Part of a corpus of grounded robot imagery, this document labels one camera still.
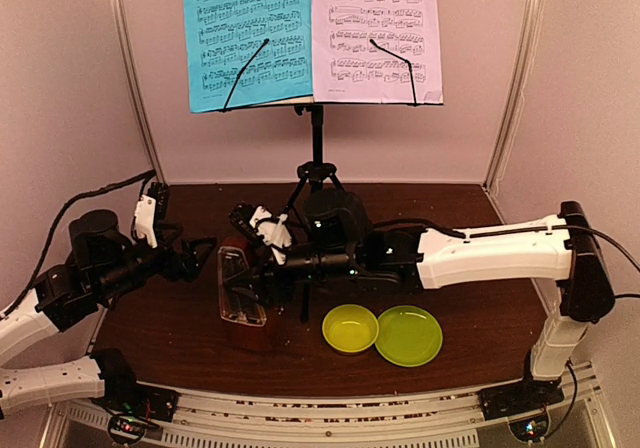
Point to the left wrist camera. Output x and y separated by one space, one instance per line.
149 211

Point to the left aluminium frame post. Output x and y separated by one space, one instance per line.
134 86

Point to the aluminium front rail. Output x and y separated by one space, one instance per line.
451 418

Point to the aluminium frame post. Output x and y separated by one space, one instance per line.
524 61
134 86

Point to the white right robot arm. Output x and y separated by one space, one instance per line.
560 247

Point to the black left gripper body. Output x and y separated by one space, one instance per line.
115 278

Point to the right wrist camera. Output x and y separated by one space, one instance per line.
262 228

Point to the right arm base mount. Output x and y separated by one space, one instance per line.
525 407

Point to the black perforated music stand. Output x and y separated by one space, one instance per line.
314 172

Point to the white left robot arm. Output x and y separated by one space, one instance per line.
52 304

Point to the lime green plate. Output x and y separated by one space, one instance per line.
409 336

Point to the right aluminium frame post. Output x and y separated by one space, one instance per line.
524 61

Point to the white sheet music page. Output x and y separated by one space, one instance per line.
376 52

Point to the blue sheet music page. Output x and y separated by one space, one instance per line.
242 53

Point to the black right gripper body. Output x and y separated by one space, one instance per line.
343 261

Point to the brown wooden metronome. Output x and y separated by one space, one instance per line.
247 324

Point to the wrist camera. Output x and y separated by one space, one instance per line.
262 228
149 211

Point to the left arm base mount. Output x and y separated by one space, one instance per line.
129 422

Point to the lime green bowl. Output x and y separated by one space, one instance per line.
350 329

